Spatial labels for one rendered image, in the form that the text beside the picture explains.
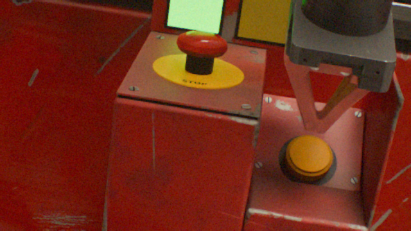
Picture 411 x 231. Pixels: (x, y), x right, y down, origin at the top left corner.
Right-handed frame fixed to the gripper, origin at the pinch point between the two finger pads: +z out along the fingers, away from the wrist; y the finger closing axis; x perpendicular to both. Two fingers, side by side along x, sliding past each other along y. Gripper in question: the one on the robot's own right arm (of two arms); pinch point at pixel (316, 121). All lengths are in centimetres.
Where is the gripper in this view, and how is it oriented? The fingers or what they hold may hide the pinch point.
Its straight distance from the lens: 59.5
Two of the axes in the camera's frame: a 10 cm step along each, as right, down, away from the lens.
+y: 1.3, -5.9, 7.9
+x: -9.8, -1.7, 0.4
